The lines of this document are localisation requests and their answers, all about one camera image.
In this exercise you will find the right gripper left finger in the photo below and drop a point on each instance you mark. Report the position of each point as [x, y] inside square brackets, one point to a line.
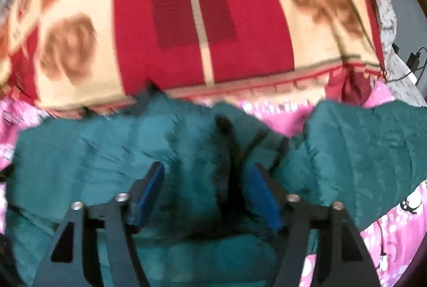
[92, 234]

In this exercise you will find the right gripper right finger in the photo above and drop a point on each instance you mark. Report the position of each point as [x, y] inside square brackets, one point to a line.
[342, 258]

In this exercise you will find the dark green puffer jacket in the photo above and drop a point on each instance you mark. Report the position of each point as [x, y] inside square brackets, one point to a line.
[200, 156]

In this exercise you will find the red cream rose blanket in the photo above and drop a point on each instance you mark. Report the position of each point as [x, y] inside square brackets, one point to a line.
[67, 55]

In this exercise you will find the black power adapter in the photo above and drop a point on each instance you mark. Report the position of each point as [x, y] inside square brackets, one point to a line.
[413, 61]

